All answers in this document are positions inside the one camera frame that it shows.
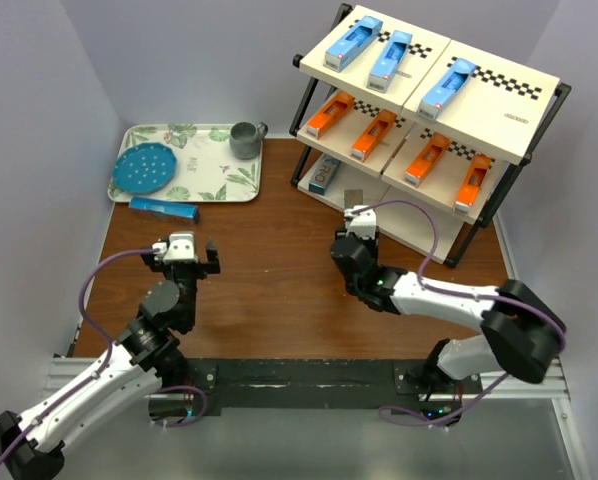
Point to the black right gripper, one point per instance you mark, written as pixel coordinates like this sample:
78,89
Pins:
372,244

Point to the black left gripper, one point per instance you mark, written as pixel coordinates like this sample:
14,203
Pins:
209,266

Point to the blue silver R&O toothpaste box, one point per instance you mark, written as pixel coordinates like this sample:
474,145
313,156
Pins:
173,211

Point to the orange Curaprox box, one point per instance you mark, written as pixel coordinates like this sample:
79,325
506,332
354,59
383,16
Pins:
373,135
330,113
472,183

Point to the orange Curaprox box flap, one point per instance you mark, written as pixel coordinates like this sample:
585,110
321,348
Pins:
425,161

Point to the light blue Curaprox box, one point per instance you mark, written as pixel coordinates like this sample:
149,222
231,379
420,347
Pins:
352,43
383,71
438,98

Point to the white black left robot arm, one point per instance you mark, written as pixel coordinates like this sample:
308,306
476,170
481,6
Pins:
144,359

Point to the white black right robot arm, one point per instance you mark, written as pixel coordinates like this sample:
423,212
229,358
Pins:
515,331

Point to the cream three tier shelf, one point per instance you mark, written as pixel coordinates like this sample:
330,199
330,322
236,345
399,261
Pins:
503,113

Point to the leaf patterned serving tray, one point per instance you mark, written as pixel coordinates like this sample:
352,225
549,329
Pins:
206,169

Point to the teal dotted plate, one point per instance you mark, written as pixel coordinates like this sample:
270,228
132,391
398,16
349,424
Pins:
144,169

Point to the grey ceramic mug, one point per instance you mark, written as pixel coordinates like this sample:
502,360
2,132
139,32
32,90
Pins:
245,139

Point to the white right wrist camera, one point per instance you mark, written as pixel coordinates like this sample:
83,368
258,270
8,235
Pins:
360,221

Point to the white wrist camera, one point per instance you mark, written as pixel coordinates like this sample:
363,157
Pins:
177,247
360,221

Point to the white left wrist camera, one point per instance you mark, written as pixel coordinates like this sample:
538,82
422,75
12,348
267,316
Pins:
177,247

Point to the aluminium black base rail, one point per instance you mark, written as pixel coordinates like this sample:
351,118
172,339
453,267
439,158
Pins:
356,384

